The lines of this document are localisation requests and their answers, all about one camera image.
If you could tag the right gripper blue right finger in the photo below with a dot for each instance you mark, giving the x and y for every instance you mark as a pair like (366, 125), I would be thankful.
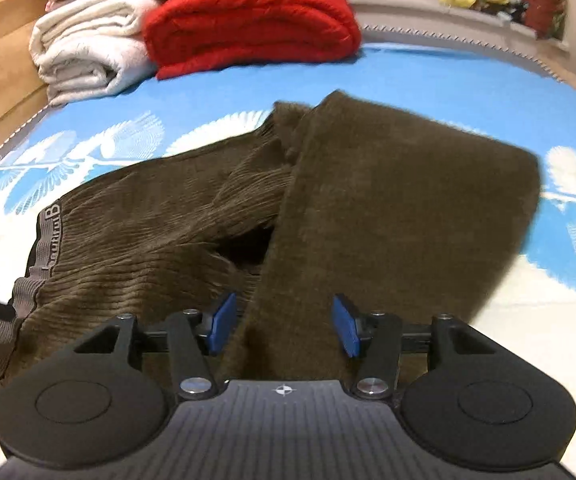
(352, 326)

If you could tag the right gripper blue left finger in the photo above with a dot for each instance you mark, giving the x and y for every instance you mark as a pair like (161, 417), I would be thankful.
(217, 323)

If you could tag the blue white patterned bedsheet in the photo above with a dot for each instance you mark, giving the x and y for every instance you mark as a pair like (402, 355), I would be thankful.
(533, 312)

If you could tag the white folded quilt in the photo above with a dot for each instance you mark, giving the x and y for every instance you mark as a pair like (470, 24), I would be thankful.
(88, 49)

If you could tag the red folded blanket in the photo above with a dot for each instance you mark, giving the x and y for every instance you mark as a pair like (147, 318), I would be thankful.
(183, 37)

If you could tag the brown corduroy pants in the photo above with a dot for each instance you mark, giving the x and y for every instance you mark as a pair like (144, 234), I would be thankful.
(399, 213)

